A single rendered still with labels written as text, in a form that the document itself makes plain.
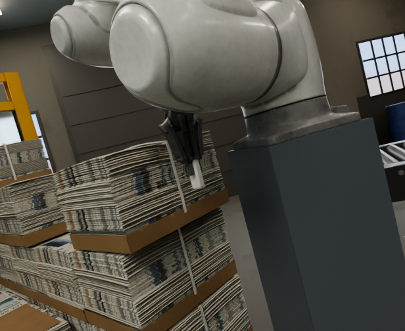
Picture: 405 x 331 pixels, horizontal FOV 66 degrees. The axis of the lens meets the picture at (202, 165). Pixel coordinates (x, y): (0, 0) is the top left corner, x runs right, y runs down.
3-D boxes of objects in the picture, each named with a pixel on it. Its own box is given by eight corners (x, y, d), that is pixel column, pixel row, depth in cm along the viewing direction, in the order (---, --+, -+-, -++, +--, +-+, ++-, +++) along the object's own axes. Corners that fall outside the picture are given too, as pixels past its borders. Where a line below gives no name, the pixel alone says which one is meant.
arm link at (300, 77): (342, 91, 59) (315, -24, 58) (298, 100, 46) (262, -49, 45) (269, 113, 71) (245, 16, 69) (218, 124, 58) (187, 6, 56)
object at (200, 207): (196, 219, 84) (192, 203, 84) (135, 221, 104) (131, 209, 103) (230, 200, 96) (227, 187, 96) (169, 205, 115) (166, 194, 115)
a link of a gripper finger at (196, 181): (196, 159, 74) (194, 160, 73) (203, 188, 74) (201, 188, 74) (187, 161, 76) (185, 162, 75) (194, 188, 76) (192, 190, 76)
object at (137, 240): (130, 254, 68) (125, 235, 68) (72, 249, 87) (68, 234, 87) (181, 227, 80) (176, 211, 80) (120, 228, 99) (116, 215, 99)
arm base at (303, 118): (384, 113, 54) (377, 81, 53) (269, 146, 49) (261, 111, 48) (320, 125, 71) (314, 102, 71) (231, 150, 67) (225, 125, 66)
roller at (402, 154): (413, 175, 102) (410, 160, 102) (386, 155, 146) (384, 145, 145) (431, 171, 101) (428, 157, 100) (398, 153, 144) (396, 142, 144)
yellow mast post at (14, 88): (81, 322, 227) (4, 71, 213) (75, 320, 233) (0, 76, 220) (92, 314, 233) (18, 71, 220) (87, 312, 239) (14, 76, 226)
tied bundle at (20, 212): (25, 249, 109) (6, 186, 107) (4, 246, 129) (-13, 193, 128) (118, 213, 136) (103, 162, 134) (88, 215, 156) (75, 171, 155)
